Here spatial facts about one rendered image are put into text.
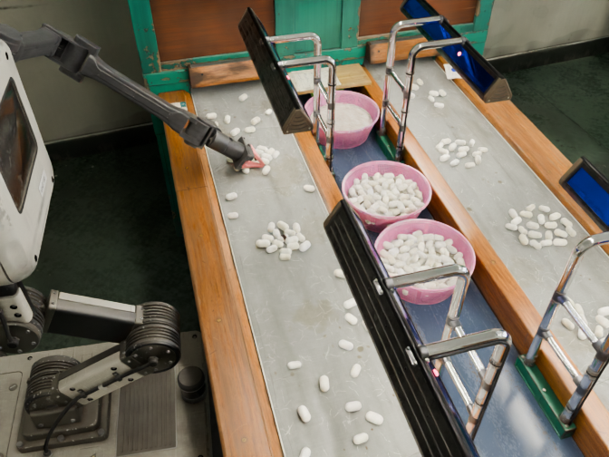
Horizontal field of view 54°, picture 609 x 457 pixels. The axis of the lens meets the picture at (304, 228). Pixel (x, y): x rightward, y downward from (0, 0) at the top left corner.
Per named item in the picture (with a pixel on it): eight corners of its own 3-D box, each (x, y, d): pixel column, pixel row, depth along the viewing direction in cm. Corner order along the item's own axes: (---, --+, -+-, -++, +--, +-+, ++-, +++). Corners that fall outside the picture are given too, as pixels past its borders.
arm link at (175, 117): (55, 69, 162) (73, 34, 160) (62, 67, 168) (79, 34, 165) (194, 152, 173) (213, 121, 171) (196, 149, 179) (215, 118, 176)
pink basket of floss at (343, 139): (354, 163, 202) (356, 140, 196) (289, 139, 213) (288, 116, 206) (390, 126, 219) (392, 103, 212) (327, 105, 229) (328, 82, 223)
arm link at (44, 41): (32, 49, 165) (48, 16, 163) (78, 76, 169) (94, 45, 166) (-43, 62, 124) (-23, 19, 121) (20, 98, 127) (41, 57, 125)
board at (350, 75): (285, 96, 216) (285, 93, 216) (275, 76, 227) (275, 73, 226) (372, 84, 223) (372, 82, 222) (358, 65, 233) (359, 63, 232)
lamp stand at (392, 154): (395, 173, 198) (412, 47, 168) (374, 140, 212) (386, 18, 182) (448, 164, 202) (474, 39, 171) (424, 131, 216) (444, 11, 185)
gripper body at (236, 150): (246, 138, 187) (227, 127, 182) (253, 157, 179) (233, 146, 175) (234, 152, 189) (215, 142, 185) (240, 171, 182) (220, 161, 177)
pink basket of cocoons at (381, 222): (380, 254, 171) (382, 230, 165) (323, 205, 187) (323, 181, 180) (445, 217, 183) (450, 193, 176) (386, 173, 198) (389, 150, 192)
